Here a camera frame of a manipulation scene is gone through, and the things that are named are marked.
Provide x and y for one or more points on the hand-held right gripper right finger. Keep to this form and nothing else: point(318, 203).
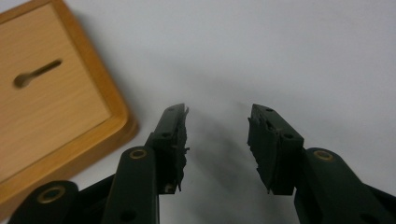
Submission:
point(275, 152)

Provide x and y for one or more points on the orange rectangular box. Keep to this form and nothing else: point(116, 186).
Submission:
point(62, 102)

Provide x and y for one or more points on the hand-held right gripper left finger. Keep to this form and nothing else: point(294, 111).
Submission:
point(169, 146)

